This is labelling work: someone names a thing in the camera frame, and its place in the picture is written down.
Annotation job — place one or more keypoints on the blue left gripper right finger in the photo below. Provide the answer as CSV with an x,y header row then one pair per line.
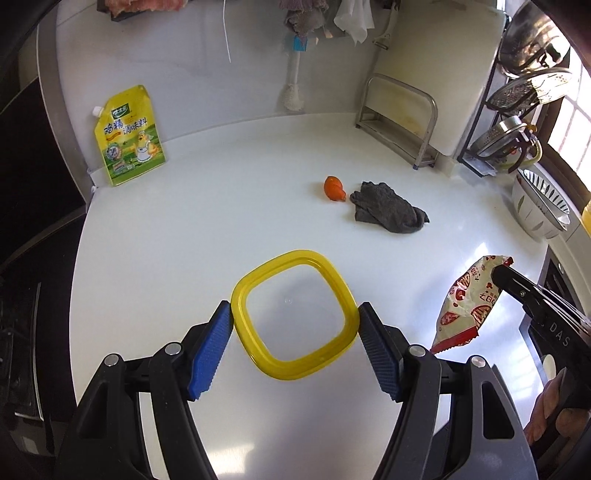
x,y
383,354

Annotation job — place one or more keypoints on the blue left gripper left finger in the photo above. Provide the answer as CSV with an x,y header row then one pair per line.
x,y
205,354

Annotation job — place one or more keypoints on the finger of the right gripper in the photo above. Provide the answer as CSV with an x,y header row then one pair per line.
x,y
516,285

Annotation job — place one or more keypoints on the red white snack wrapper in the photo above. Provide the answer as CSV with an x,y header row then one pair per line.
x,y
468,303

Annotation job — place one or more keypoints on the yellow square plastic ring lid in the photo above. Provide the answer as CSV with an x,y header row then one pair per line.
x,y
294,315

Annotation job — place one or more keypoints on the dark grey rag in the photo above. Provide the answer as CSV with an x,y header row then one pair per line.
x,y
378,204

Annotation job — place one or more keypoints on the orange peel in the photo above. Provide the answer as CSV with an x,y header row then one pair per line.
x,y
333,189

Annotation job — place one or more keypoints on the person's right hand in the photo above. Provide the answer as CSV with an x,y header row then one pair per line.
x,y
569,423

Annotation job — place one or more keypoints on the white striped colander bowl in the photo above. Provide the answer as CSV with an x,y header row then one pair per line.
x,y
540,209

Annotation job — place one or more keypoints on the steel pot lid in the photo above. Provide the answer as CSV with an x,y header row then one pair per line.
x,y
509,145

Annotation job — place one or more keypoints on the window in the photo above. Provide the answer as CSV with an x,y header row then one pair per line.
x,y
570,137

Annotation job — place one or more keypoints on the black dish rack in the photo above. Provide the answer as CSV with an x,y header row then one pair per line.
x,y
486,118

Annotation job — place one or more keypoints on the steel steamer plate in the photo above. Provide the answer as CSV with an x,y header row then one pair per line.
x,y
531,89

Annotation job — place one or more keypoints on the steel cutting board rack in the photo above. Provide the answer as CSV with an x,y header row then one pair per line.
x,y
414,149

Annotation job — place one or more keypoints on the yellow seasoning pouch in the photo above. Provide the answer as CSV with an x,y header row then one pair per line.
x,y
127,136

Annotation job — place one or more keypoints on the white bottle brush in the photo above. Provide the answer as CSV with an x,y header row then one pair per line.
x,y
292,99

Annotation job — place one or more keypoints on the white cutting board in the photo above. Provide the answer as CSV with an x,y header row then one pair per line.
x,y
445,49

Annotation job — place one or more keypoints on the white hanging cloth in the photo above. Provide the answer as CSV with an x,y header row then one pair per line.
x,y
355,18

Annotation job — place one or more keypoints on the grey hanging cloth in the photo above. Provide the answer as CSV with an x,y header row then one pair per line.
x,y
304,16

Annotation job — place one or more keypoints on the pink hanging cloth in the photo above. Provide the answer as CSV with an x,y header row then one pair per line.
x,y
117,7

